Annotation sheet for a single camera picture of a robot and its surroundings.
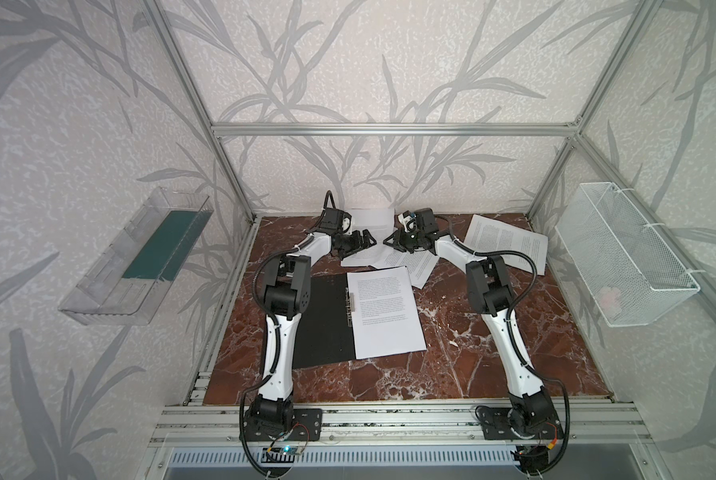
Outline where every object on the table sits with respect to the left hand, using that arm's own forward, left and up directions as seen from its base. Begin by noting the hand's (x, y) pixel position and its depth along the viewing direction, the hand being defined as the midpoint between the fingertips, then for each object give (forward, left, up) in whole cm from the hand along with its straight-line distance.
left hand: (371, 236), depth 106 cm
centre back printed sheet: (+10, -4, -5) cm, 12 cm away
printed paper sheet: (-8, -18, -6) cm, 20 cm away
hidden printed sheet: (-30, -5, -5) cm, 31 cm away
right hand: (+2, -5, -1) cm, 6 cm away
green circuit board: (-63, +19, -7) cm, 67 cm away
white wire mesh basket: (-34, -56, +30) cm, 72 cm away
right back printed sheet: (+6, -46, -7) cm, 47 cm away
